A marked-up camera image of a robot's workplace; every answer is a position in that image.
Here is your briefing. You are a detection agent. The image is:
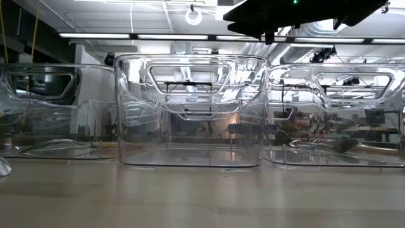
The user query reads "clear plastic bin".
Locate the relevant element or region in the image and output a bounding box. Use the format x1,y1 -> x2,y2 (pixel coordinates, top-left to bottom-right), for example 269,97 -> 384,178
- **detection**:
113,53 -> 271,168
262,62 -> 405,168
0,63 -> 120,160

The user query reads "yellow hanging cable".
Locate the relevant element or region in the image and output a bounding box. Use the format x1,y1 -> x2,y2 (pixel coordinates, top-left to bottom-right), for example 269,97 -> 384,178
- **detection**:
30,0 -> 41,61
0,0 -> 9,64

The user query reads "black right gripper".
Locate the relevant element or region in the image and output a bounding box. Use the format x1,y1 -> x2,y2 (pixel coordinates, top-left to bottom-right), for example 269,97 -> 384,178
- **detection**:
223,0 -> 336,45

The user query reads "black ceiling camera cluster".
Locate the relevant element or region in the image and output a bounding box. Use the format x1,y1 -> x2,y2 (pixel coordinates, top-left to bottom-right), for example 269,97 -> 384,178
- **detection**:
311,46 -> 337,64

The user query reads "white ring ceiling lamp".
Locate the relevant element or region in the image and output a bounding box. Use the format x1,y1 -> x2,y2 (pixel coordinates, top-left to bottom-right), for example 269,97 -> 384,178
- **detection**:
185,8 -> 203,27

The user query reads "long ceiling light bar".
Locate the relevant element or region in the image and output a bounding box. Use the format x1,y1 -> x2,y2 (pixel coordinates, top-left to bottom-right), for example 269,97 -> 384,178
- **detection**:
58,32 -> 405,44

